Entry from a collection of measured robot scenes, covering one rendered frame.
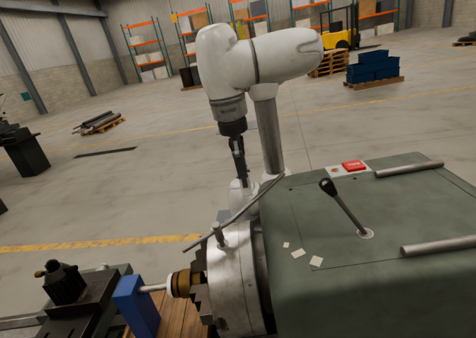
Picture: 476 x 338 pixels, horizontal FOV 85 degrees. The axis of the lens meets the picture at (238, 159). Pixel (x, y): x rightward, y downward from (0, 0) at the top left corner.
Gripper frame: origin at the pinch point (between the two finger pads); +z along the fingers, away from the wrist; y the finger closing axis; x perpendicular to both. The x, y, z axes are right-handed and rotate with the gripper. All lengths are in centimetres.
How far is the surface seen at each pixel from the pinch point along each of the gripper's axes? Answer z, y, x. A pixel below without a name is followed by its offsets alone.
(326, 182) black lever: -5.4, 13.9, 18.9
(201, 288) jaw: 24.4, 12.0, -17.9
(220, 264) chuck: 13.0, 15.3, -9.5
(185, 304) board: 46, 0, -31
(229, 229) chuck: 11.3, 4.2, -6.9
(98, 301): 33, 4, -57
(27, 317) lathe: 48, -6, -101
